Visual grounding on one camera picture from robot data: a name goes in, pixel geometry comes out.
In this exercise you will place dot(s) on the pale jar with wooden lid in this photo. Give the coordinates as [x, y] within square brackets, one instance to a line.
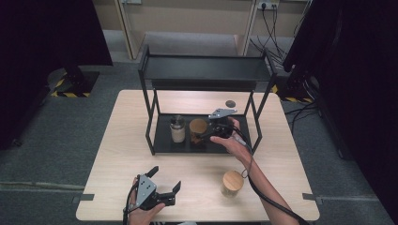
[232, 181]

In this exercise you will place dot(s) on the brown jar with wooden lid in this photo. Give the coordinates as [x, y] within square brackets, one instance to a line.
[197, 126]

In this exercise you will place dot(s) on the glass jar with metal lid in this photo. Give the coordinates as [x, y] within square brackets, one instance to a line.
[177, 132]

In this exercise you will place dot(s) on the beige wooden desk frame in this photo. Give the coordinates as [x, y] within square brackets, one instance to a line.
[131, 47]

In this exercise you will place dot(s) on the grey floor tape piece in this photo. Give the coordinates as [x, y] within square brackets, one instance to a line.
[86, 197]
[311, 197]

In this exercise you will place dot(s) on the black curtain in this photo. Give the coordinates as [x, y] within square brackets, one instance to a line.
[359, 78]
[37, 47]

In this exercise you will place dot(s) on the black stand base striped tape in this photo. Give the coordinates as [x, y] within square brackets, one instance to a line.
[76, 81]
[297, 87]

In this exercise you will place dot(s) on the white wall power socket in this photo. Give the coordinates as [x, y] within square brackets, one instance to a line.
[268, 4]

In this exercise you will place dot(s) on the person's left hand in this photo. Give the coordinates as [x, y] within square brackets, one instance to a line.
[140, 217]

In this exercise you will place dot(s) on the person's right hand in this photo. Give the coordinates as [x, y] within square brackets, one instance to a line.
[237, 148]

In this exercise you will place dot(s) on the black metal two-tier rack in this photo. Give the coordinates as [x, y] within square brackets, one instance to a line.
[203, 68]

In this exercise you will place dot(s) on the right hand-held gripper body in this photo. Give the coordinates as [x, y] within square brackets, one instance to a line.
[220, 126]

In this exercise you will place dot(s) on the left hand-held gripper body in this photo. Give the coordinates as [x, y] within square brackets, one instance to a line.
[146, 189]

